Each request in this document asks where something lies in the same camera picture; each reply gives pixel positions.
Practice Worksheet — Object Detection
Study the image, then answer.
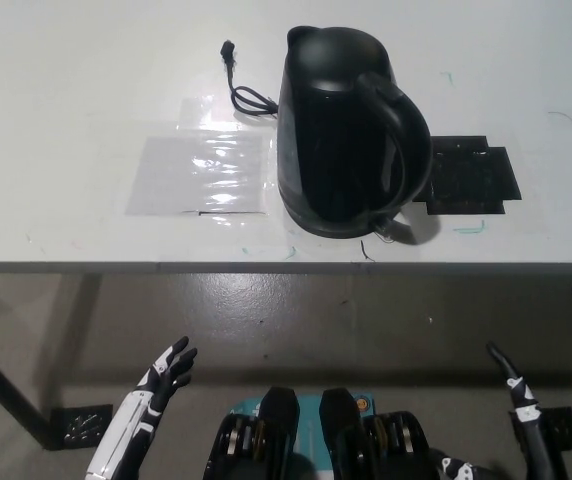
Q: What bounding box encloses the black floor foot plate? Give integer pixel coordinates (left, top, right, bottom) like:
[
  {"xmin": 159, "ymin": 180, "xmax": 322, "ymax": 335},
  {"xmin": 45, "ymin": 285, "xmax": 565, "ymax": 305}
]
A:
[
  {"xmin": 509, "ymin": 405, "xmax": 572, "ymax": 449},
  {"xmin": 49, "ymin": 403, "xmax": 113, "ymax": 448}
]

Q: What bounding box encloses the black power cord with plug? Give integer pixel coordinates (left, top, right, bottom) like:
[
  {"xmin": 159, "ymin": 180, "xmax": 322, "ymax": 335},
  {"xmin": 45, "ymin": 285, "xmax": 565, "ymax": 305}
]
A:
[{"xmin": 220, "ymin": 39, "xmax": 282, "ymax": 119}]

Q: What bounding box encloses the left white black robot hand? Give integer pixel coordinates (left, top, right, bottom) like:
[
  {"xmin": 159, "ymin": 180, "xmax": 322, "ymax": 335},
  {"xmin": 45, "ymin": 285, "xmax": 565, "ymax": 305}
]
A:
[{"xmin": 85, "ymin": 336, "xmax": 199, "ymax": 480}]

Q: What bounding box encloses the black table leg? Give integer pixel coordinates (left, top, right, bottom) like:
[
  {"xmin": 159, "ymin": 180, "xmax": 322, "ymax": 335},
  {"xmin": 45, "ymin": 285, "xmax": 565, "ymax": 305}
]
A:
[{"xmin": 0, "ymin": 330, "xmax": 51, "ymax": 449}]

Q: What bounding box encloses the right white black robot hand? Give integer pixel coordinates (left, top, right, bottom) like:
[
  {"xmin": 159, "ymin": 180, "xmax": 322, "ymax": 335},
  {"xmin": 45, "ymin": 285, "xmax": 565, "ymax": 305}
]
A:
[{"xmin": 434, "ymin": 340, "xmax": 568, "ymax": 480}]

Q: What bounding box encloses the black electric kettle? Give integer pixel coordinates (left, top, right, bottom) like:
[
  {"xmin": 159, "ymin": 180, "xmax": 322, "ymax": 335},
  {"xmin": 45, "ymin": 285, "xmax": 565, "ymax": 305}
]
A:
[{"xmin": 275, "ymin": 25, "xmax": 435, "ymax": 240}]

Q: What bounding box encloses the black square mat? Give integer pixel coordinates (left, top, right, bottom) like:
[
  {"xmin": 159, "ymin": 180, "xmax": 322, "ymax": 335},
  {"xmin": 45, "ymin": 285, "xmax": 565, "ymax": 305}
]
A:
[{"xmin": 412, "ymin": 134, "xmax": 523, "ymax": 217}]

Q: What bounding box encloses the large clear tape sheet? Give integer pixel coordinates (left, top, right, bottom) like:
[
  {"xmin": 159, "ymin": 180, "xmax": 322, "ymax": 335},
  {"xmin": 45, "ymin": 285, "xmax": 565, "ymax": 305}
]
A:
[{"xmin": 125, "ymin": 130, "xmax": 272, "ymax": 217}]

